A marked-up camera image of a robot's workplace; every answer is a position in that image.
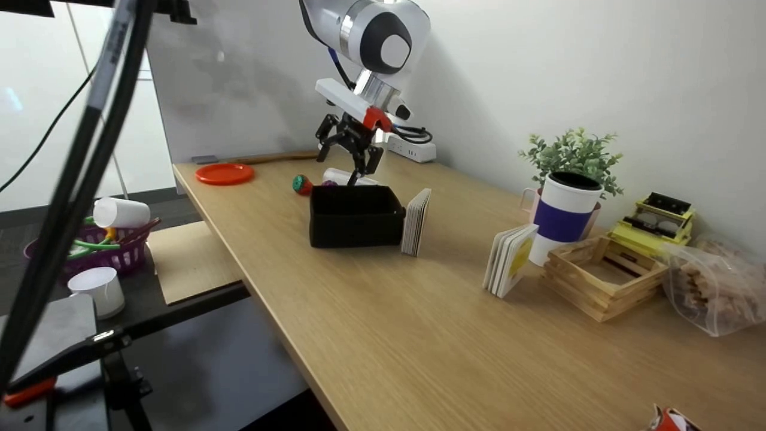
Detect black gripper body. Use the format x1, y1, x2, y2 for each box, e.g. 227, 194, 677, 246
337, 113, 391, 154

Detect red toy strawberry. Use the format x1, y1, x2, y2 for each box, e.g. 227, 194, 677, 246
290, 173, 316, 198

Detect black rectangular box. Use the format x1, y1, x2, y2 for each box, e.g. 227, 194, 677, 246
307, 182, 406, 251

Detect white power strip box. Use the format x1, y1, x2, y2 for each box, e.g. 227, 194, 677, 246
391, 131, 440, 164

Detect orange plastic plate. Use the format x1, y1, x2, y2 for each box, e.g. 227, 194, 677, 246
193, 161, 258, 186

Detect white yellow emoji card stack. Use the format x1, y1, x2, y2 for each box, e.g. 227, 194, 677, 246
480, 222, 540, 301

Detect brown cardboard sheet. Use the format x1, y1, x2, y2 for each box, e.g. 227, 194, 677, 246
143, 218, 246, 307

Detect black overhead bar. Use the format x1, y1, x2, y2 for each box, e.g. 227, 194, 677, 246
0, 0, 199, 23

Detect white cup blue sleeve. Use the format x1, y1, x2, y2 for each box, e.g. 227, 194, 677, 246
526, 170, 605, 267

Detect green plant pink pot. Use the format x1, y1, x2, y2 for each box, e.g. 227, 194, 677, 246
520, 126, 628, 242

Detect white paper cup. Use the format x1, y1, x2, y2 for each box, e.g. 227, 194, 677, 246
90, 196, 152, 232

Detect purple plastic basket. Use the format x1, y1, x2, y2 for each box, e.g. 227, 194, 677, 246
22, 215, 160, 282

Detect small wooden crate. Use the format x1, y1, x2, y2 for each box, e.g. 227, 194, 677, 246
543, 232, 669, 325

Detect white lidded cup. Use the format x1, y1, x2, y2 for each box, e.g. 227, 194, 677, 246
65, 263, 130, 321

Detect grey flat sheet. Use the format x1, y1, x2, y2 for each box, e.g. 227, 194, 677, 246
0, 291, 100, 386

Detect clear plastic snack bag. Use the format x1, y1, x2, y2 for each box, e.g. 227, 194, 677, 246
663, 236, 766, 339

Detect red candy wrapper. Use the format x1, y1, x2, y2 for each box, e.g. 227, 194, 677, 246
645, 402, 704, 431

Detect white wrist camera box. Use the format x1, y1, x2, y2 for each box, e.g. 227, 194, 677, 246
314, 76, 394, 135

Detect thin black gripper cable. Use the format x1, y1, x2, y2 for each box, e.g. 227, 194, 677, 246
385, 111, 438, 148

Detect green yellow toy ring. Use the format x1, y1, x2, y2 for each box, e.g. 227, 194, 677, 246
66, 214, 122, 261

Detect thin black hanging cable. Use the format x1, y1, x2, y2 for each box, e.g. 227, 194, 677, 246
0, 87, 81, 194

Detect black cable bundle white tag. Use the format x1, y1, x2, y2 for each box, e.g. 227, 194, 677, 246
0, 0, 158, 393

